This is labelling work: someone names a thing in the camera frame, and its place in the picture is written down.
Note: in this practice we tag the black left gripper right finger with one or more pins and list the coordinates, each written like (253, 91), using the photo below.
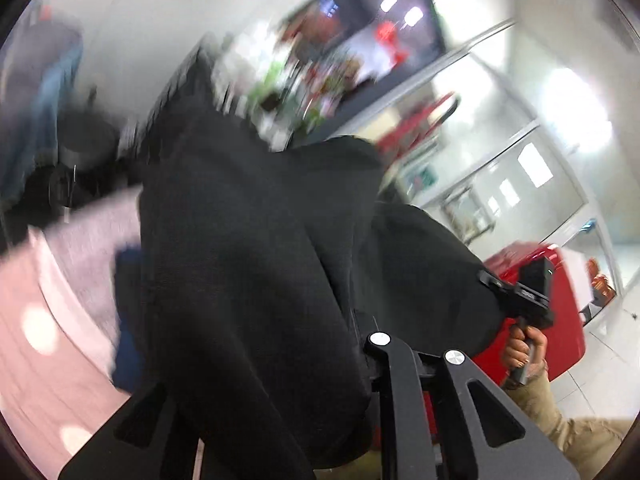
(441, 417)

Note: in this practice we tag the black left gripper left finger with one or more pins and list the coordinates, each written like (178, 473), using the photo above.
(149, 437)

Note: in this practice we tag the black jacket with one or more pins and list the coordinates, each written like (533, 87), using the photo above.
(252, 268)

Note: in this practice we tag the khaki sleeve forearm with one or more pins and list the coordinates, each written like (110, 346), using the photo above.
(588, 443)

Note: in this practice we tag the person right hand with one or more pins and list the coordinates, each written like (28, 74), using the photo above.
(524, 354)

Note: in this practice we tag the red box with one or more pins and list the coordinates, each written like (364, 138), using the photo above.
(556, 286)

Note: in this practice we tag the pink polka dot blanket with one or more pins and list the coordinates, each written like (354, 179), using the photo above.
(59, 330)

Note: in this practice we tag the blue hanging garment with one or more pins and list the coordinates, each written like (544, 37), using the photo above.
(29, 122)

